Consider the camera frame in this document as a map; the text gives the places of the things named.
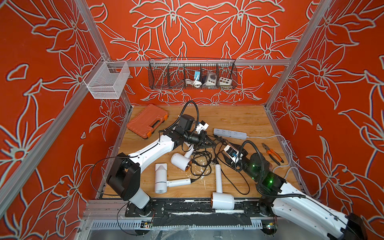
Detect orange handled pliers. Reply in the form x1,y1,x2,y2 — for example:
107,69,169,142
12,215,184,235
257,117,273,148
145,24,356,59
262,143,285,166

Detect black wire wall basket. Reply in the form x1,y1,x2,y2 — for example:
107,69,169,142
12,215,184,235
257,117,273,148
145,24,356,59
148,57,238,90

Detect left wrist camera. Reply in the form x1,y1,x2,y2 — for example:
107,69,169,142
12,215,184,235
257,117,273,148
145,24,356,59
196,121,209,134

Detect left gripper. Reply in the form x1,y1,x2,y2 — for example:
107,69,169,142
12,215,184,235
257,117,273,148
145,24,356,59
183,131,217,150

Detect white power strip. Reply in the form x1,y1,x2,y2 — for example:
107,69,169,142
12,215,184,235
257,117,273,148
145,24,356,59
214,128,248,140

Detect white hair dryer front right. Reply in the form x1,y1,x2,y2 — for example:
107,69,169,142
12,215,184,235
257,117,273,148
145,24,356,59
211,164,235,210

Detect orange plastic tool case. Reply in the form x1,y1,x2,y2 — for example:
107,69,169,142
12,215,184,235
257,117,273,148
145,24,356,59
127,104,168,139

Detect white adapter box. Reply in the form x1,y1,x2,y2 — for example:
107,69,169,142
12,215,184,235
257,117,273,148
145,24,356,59
205,72,217,87

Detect white hair dryer front left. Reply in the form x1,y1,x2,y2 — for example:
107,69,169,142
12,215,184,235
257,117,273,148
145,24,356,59
154,163,192,194

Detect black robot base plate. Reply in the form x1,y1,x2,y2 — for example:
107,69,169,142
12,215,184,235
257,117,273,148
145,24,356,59
125,198,275,218

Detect blue small box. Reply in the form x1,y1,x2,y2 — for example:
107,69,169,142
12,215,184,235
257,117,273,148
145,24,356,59
194,71,201,82

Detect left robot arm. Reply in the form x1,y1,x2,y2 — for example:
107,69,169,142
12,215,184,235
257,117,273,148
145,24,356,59
106,115,212,212

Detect white hair dryer middle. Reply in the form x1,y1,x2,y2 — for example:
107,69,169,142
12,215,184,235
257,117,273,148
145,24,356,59
171,153,192,172

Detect white socket cube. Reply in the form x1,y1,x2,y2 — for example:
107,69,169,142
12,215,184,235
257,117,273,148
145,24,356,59
219,77,232,89

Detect black dryer power cables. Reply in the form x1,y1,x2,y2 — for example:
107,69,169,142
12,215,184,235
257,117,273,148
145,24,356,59
185,134,251,196

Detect aluminium frame post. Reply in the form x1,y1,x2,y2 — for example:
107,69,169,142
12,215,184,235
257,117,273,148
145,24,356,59
75,0,111,62

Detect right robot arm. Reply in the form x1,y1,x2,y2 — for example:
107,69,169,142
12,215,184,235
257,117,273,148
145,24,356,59
222,141,368,240

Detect clear plastic wall bin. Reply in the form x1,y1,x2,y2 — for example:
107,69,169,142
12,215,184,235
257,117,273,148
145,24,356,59
83,57,131,100

